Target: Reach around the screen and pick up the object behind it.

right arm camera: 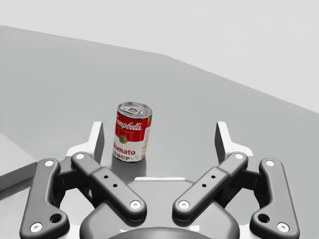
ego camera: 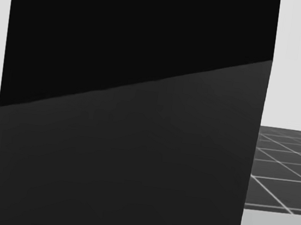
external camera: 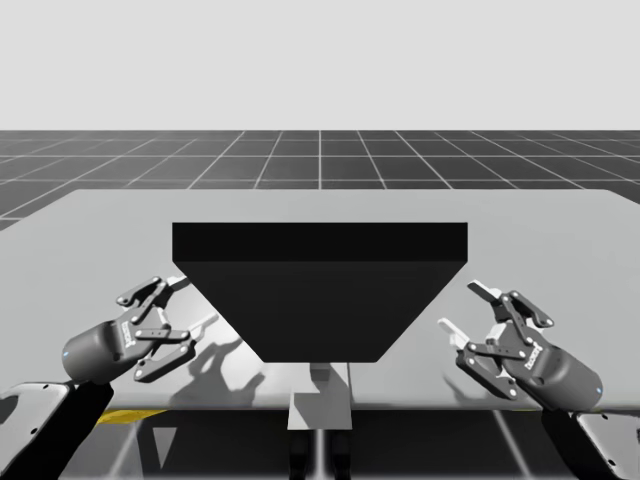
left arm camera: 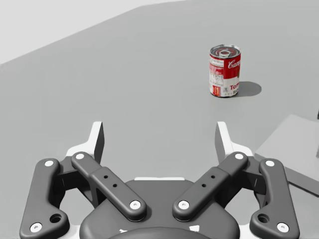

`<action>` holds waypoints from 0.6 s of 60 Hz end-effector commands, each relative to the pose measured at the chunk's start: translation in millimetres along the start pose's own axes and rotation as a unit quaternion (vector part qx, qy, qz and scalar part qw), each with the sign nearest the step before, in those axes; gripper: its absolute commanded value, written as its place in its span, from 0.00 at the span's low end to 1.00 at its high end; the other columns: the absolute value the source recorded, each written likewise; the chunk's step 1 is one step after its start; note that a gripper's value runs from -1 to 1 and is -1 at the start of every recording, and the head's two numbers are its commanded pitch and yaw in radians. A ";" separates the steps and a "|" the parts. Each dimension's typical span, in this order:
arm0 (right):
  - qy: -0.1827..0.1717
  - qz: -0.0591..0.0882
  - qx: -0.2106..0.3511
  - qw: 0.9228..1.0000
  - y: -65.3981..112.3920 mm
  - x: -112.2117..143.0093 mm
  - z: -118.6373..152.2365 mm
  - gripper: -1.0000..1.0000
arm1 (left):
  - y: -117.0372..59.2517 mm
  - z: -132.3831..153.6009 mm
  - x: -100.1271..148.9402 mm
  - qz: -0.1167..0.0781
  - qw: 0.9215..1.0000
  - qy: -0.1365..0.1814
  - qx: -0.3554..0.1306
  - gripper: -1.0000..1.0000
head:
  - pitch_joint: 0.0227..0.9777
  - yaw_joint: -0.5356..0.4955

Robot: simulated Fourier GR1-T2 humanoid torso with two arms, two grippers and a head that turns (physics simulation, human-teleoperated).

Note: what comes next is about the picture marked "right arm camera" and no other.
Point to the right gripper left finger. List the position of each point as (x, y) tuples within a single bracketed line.
[(113, 185)]

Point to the red and white can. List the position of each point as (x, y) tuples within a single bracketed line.
[(130, 139)]

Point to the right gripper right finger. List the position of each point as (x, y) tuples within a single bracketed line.
[(204, 185)]

